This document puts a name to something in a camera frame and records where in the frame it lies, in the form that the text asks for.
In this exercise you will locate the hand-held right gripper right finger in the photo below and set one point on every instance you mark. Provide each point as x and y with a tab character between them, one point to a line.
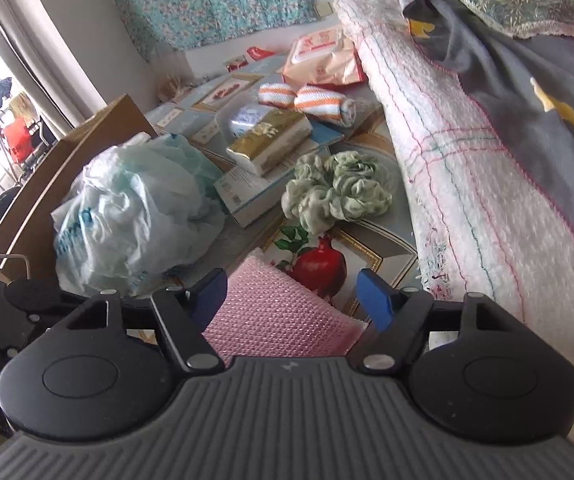
374	300

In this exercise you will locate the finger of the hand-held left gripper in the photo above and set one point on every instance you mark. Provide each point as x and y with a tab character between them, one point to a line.
34	294

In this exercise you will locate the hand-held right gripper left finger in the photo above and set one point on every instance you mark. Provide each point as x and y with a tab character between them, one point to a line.
211	296

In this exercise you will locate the pink knitted cloth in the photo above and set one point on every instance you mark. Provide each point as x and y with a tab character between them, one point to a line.
277	320

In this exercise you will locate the brown cardboard box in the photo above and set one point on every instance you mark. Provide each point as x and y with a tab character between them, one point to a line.
67	160

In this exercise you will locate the orange wipes pack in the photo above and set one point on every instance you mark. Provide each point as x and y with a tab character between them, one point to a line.
322	57

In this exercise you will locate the white blue carton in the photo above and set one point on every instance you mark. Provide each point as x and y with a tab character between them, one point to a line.
252	195

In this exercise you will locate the white printed plastic bag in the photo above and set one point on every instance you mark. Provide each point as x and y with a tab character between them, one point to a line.
132	220

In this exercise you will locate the green floral fabric bundle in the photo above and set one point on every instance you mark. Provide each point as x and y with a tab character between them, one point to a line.
342	190

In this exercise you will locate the wheelchair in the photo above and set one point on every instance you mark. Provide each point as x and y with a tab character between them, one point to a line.
32	155

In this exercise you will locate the white stitched quilt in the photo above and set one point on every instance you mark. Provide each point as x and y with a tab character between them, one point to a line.
467	185

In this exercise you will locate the red plastic bag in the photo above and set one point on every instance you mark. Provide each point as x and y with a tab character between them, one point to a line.
17	140

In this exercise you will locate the gold tissue pack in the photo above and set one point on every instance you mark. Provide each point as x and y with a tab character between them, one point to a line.
267	142

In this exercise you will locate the light blue flat box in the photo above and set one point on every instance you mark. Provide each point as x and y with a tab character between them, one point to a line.
324	135

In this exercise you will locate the small tissue packet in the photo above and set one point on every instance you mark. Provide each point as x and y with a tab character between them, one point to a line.
247	120

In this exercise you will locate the orange striped rolled towel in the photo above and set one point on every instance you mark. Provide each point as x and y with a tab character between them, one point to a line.
278	95
324	105

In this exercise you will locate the beige fluffy item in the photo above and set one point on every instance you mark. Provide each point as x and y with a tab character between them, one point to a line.
173	87

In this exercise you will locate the red white packet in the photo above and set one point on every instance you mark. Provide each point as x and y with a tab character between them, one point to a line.
236	64

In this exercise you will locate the grey blanket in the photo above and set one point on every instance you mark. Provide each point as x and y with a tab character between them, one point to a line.
517	85

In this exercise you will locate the cream curtain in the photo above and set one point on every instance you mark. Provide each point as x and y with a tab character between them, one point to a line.
57	35

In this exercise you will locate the beige wall socket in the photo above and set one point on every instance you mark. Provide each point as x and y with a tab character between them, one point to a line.
323	9

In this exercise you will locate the teal floral wall cloth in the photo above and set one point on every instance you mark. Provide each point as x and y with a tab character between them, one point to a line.
207	0

